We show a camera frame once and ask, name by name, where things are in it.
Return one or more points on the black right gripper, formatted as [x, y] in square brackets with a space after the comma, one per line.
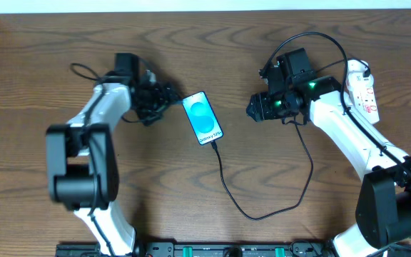
[257, 107]

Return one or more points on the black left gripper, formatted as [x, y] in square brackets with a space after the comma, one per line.
[160, 98]

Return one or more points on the blue screen smartphone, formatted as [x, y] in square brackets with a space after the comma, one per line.
[202, 118]

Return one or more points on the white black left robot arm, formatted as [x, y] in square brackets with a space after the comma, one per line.
[81, 161]

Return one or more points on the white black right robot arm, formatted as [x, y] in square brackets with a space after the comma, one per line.
[347, 113]

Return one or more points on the white charger adapter plug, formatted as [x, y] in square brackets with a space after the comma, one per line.
[358, 75]

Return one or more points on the white power strip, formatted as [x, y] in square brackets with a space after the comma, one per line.
[365, 102]

